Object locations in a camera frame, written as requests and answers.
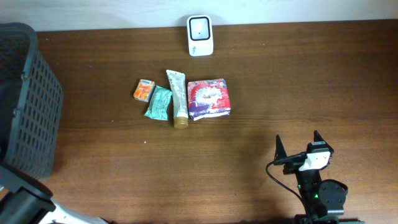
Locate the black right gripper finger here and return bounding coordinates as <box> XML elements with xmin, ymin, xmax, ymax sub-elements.
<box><xmin>274</xmin><ymin>134</ymin><xmax>287</xmax><ymax>161</ymax></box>
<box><xmin>313</xmin><ymin>130</ymin><xmax>325</xmax><ymax>142</ymax></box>

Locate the red purple tissue pack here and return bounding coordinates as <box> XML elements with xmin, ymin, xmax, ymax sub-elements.
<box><xmin>187</xmin><ymin>78</ymin><xmax>231</xmax><ymax>121</ymax></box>

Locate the white tube gold cap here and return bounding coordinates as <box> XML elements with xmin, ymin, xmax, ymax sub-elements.
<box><xmin>166</xmin><ymin>70</ymin><xmax>188</xmax><ymax>129</ymax></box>

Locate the teal wipes packet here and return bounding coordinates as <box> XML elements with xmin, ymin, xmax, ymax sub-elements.
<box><xmin>144</xmin><ymin>86</ymin><xmax>172</xmax><ymax>121</ymax></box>

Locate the orange tissue pack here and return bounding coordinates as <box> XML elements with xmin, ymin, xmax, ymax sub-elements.
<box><xmin>133</xmin><ymin>79</ymin><xmax>155</xmax><ymax>103</ymax></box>

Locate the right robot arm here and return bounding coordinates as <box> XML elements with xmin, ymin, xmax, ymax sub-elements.
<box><xmin>266</xmin><ymin>131</ymin><xmax>362</xmax><ymax>224</ymax></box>

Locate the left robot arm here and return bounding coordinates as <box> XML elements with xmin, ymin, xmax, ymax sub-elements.
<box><xmin>1</xmin><ymin>162</ymin><xmax>109</xmax><ymax>224</ymax></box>

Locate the white barcode scanner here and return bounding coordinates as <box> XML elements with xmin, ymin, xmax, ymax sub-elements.
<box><xmin>187</xmin><ymin>15</ymin><xmax>214</xmax><ymax>57</ymax></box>

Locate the grey plastic basket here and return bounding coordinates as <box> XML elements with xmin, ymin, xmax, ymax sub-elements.
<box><xmin>1</xmin><ymin>22</ymin><xmax>64</xmax><ymax>180</ymax></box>

